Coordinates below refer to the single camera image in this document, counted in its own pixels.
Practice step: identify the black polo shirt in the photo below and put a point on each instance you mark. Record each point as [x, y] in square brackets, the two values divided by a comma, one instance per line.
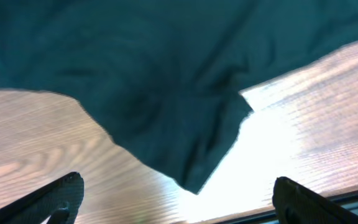
[163, 77]

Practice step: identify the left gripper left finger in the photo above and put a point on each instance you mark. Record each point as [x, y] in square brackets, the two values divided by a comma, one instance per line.
[57, 202]

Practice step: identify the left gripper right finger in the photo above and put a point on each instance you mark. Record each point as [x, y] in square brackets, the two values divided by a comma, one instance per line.
[296, 204]

